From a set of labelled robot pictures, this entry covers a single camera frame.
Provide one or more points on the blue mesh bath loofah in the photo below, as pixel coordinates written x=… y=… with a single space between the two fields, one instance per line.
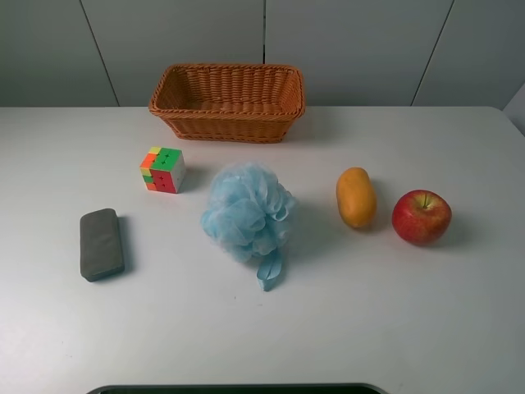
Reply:
x=250 y=214

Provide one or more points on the orange wicker basket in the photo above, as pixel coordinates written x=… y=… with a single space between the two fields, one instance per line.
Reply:
x=248 y=103

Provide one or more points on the red apple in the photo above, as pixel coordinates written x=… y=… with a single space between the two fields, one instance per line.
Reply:
x=421 y=217

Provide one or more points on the yellow orange mango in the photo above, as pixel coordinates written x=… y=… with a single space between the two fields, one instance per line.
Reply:
x=356 y=197

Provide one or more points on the multicoloured puzzle cube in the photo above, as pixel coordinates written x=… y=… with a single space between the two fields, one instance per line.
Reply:
x=163 y=170

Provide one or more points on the grey rectangular sponge block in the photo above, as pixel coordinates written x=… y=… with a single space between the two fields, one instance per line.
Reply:
x=100 y=245

